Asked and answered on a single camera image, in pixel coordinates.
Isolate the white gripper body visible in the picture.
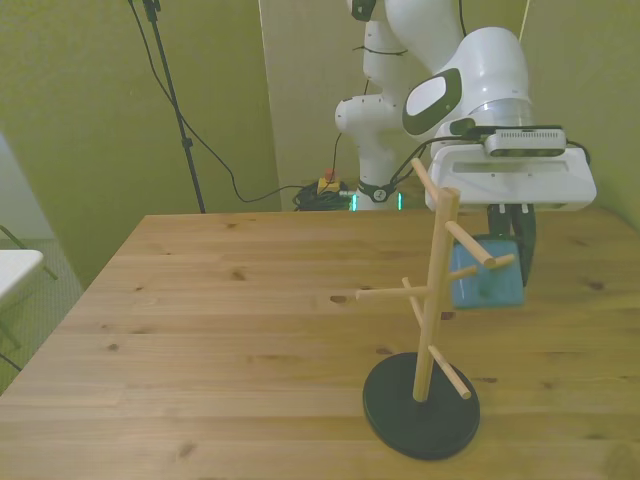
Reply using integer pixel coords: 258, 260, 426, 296
424, 144, 599, 212

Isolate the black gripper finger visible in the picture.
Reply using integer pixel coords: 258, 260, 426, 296
487, 203, 507, 238
508, 203, 538, 289

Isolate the black tripod camera stand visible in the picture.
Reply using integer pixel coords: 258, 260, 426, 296
127, 0, 208, 215

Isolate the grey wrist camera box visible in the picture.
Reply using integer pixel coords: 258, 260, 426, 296
482, 125, 569, 159

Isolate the wooden mug tree black base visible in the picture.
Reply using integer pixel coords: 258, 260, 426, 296
355, 158, 482, 462

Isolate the blue ceramic mug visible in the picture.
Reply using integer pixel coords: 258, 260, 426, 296
449, 234, 527, 312

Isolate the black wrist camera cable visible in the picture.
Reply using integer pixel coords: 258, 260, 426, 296
387, 117, 496, 194

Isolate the coiled black cable bundle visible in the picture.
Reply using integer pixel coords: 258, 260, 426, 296
291, 180, 352, 212

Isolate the black cable from stand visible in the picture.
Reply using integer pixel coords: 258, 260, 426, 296
127, 0, 306, 204

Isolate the yellow emergency stop button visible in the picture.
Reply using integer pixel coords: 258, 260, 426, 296
316, 168, 345, 195

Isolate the thin yellow hanging cable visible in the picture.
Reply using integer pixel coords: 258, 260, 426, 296
518, 0, 532, 47

